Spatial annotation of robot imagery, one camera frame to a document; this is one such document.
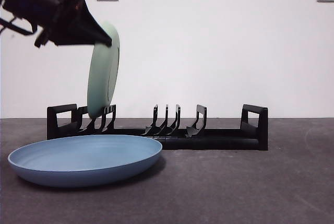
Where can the blue plate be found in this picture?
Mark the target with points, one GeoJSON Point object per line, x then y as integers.
{"type": "Point", "coordinates": [78, 156]}

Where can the black plastic plate rack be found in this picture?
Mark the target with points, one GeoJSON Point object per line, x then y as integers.
{"type": "Point", "coordinates": [221, 143]}

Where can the pale green plate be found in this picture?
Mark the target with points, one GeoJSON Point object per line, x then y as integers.
{"type": "Point", "coordinates": [101, 77]}

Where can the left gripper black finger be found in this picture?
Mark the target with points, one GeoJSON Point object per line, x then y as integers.
{"type": "Point", "coordinates": [78, 28]}

